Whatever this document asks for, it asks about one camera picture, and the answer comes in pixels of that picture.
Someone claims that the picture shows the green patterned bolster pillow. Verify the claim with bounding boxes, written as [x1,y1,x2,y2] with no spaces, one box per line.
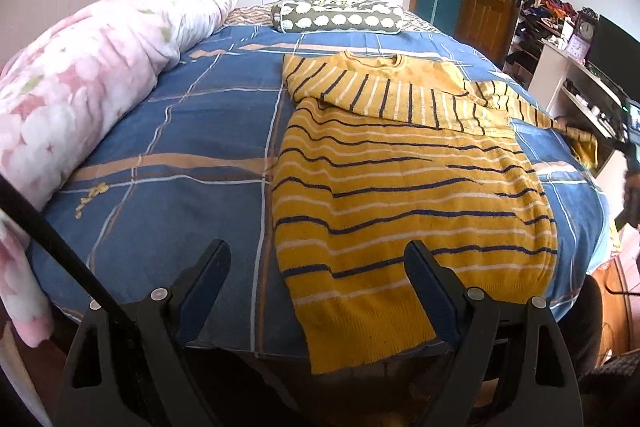
[270,0,406,36]

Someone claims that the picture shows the pink floral quilt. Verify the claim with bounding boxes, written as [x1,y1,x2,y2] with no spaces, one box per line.
[0,0,239,349]

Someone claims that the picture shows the yellow striped sweater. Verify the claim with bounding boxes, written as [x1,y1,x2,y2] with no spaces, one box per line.
[271,51,599,375]

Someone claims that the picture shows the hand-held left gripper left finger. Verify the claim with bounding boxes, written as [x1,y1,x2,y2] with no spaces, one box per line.
[52,239,233,427]

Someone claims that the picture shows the cluttered shoe rack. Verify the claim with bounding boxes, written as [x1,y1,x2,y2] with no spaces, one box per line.
[502,0,583,84]

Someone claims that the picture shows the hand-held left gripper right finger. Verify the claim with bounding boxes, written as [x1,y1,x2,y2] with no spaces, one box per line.
[402,239,586,427]

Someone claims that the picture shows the ornate table clock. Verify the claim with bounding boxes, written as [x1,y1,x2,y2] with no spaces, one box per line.
[570,7,599,60]

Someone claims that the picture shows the blue plaid bed sheet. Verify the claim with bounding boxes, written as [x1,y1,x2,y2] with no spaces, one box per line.
[30,24,612,358]

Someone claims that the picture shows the white side cabinet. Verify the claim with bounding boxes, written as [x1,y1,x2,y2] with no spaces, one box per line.
[527,39,632,190]

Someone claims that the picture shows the brown wooden cabinet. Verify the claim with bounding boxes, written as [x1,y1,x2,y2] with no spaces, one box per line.
[590,252,640,360]

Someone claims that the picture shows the black monitor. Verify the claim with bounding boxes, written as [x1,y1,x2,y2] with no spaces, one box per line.
[585,14,640,104]

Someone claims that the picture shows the black strap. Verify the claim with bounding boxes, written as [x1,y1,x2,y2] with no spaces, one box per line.
[0,179,147,349]

